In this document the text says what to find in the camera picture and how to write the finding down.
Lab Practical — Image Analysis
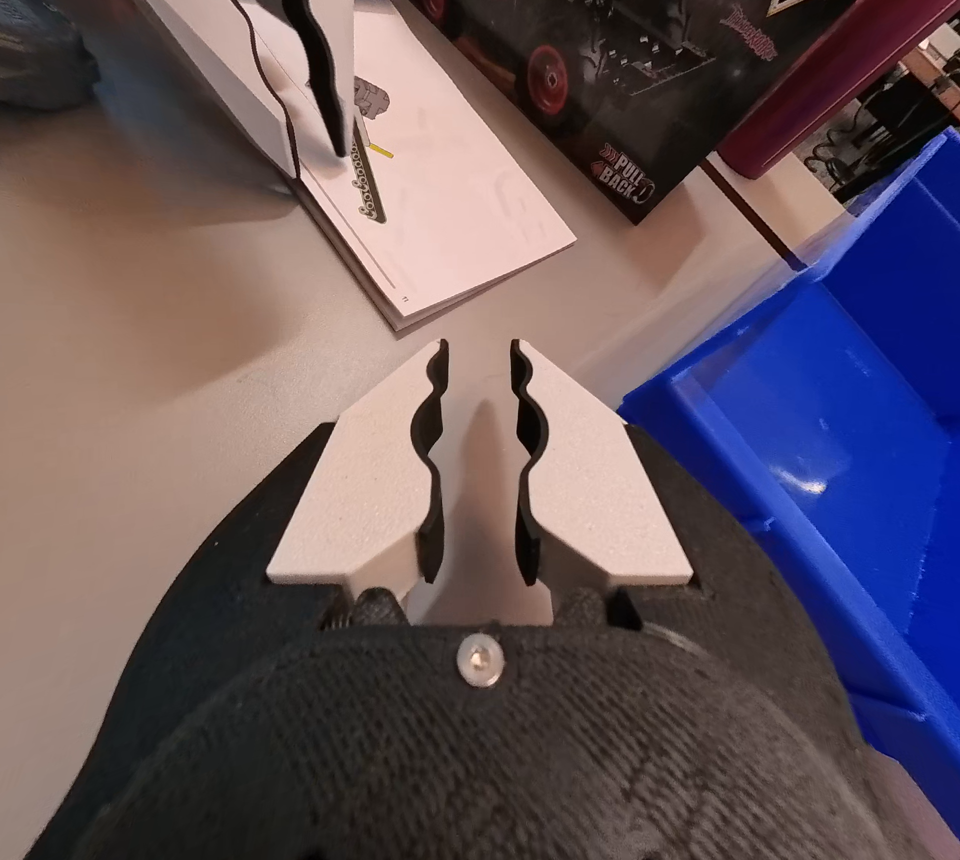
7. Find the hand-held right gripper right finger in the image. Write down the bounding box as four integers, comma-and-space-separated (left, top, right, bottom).
510, 338, 696, 589

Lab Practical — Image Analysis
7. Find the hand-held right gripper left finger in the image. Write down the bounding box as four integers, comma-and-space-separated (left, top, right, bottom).
265, 338, 451, 598

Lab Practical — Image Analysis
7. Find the grey desk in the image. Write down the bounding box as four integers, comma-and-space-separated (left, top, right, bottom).
0, 0, 856, 831

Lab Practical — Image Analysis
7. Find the blue plastic bin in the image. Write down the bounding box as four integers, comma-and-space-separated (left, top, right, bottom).
618, 128, 960, 831

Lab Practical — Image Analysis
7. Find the white instruction booklet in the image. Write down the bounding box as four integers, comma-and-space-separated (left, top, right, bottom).
288, 0, 579, 337

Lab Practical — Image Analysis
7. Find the black toy set box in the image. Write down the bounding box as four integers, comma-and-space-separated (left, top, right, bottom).
397, 0, 920, 227

